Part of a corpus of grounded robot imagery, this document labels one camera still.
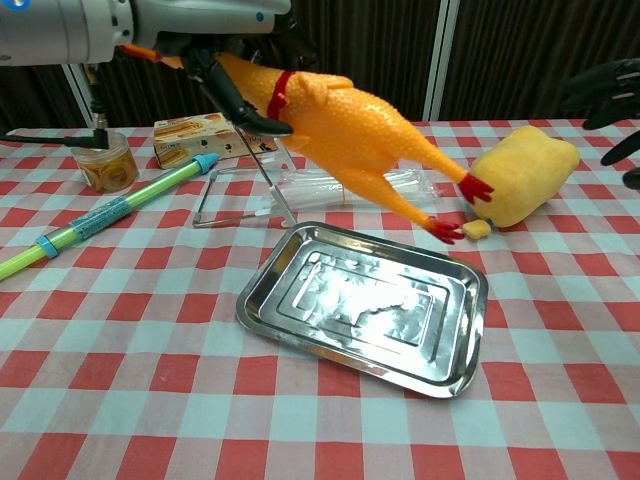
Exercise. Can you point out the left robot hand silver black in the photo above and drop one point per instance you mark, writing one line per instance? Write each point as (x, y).
(210, 17)

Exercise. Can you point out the right robot hand black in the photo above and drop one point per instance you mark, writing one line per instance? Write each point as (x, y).
(610, 87)

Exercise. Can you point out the orange rubber chicken toy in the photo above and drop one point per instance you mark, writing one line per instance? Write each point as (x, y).
(345, 135)

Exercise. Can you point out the yellow plush toy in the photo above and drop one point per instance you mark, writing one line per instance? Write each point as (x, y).
(530, 175)

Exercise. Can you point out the rectangular stainless steel tray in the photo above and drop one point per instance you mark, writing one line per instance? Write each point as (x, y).
(360, 310)

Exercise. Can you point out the orange cardboard snack box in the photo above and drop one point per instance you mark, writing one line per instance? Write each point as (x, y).
(185, 137)

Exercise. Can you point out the clear jar of rubber bands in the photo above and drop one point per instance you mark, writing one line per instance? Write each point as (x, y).
(112, 170)

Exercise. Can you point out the bundle of clear plastic straws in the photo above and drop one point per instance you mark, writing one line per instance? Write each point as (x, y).
(310, 192)

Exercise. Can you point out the green tube with blue nozzle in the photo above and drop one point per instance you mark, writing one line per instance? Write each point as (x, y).
(100, 220)

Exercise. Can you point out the red white checkered tablecloth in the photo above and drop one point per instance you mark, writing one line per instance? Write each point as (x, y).
(150, 325)

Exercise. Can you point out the white frame post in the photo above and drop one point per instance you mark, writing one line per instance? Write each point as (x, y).
(82, 85)
(440, 60)

